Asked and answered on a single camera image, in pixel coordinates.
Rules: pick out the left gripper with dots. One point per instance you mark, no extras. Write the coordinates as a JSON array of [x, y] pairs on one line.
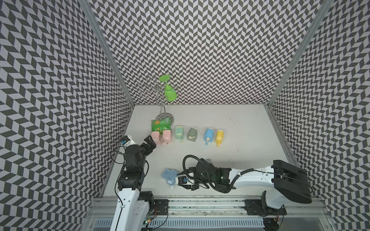
[[148, 149]]

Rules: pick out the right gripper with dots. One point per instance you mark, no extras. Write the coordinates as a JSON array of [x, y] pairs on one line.
[[195, 169]]

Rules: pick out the mint green pencil sharpener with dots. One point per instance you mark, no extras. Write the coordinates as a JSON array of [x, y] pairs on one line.
[[179, 133]]

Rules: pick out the yellow pencil sharpener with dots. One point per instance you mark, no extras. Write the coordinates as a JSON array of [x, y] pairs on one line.
[[219, 137]]

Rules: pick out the light blue pencil sharpener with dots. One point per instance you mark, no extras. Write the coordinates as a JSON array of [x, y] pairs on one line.
[[169, 175]]

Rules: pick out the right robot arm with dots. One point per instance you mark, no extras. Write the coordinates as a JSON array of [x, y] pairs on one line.
[[285, 182]]

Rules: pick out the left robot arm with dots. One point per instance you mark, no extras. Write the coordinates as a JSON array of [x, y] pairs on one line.
[[133, 205]]

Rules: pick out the green snack packet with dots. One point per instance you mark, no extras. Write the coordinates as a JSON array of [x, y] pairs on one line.
[[161, 125]]

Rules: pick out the green plastic cup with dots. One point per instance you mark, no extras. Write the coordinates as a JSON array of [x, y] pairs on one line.
[[169, 92]]

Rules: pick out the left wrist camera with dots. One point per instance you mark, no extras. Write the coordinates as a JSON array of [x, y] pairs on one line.
[[126, 141]]

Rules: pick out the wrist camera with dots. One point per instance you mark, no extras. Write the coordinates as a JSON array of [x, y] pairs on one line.
[[183, 182], [126, 141]]

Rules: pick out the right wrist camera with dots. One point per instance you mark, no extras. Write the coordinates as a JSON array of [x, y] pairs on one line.
[[183, 182]]

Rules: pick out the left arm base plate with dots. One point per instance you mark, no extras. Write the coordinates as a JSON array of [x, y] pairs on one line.
[[160, 208]]

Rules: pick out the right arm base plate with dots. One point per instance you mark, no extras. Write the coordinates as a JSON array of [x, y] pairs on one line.
[[257, 207]]

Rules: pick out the aluminium front rail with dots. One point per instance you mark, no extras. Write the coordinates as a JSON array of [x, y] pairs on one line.
[[210, 206]]

